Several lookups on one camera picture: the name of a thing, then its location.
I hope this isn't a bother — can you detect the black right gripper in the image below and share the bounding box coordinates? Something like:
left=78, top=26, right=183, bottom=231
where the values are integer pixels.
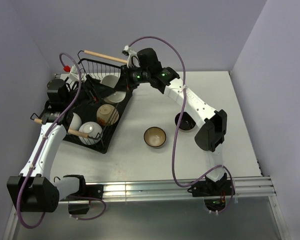
left=114, top=64, right=150, bottom=92

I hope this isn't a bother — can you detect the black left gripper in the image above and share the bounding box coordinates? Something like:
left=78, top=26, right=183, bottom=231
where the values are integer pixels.
left=64, top=74, right=116, bottom=109

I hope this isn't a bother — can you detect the cream bowl brown base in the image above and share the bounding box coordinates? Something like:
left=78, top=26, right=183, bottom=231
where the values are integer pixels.
left=96, top=104, right=120, bottom=126

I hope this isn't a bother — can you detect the pale blue white bowl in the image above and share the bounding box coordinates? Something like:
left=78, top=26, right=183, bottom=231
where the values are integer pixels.
left=69, top=112, right=82, bottom=131

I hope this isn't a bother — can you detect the white ceramic bowl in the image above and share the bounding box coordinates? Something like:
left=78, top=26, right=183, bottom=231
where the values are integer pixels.
left=78, top=121, right=103, bottom=146

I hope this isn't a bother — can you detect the tan bowl dark rim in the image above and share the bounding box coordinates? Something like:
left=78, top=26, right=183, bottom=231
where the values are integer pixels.
left=143, top=126, right=167, bottom=148

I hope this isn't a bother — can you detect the beige bowl black inside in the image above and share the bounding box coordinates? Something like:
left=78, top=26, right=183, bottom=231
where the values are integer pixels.
left=178, top=111, right=196, bottom=132

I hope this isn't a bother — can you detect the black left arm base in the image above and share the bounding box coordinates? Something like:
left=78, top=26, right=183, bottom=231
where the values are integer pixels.
left=59, top=184, right=105, bottom=218

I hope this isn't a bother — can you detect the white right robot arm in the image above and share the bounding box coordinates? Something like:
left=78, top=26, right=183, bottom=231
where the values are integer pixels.
left=114, top=45, right=228, bottom=195

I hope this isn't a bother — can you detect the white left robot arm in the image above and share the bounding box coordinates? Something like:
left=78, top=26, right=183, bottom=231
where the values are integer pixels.
left=7, top=78, right=103, bottom=215

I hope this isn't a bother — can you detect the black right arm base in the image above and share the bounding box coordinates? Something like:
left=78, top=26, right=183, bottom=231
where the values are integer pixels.
left=187, top=180, right=236, bottom=212

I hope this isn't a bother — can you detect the black plastic drip tray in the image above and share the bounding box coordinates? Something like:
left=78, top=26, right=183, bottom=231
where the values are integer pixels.
left=63, top=90, right=133, bottom=154

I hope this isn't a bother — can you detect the black wire dish rack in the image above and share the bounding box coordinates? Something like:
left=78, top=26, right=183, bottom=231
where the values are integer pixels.
left=30, top=58, right=133, bottom=154

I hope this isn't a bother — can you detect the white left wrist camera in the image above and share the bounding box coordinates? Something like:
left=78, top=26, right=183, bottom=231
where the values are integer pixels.
left=63, top=65, right=80, bottom=82

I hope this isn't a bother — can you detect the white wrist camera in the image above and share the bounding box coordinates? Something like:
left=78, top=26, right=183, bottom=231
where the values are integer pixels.
left=63, top=65, right=80, bottom=82
left=122, top=45, right=139, bottom=68

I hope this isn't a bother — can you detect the wooden rack handle far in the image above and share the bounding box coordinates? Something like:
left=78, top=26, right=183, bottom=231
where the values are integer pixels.
left=83, top=50, right=127, bottom=64

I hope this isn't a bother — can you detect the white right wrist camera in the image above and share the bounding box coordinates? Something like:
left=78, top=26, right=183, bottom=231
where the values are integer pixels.
left=122, top=45, right=139, bottom=68

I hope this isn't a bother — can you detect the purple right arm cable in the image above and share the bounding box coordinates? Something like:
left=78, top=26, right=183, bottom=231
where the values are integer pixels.
left=128, top=36, right=235, bottom=215

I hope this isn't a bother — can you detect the aluminium mounting rail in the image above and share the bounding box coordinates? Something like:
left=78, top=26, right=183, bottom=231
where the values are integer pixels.
left=13, top=175, right=277, bottom=206

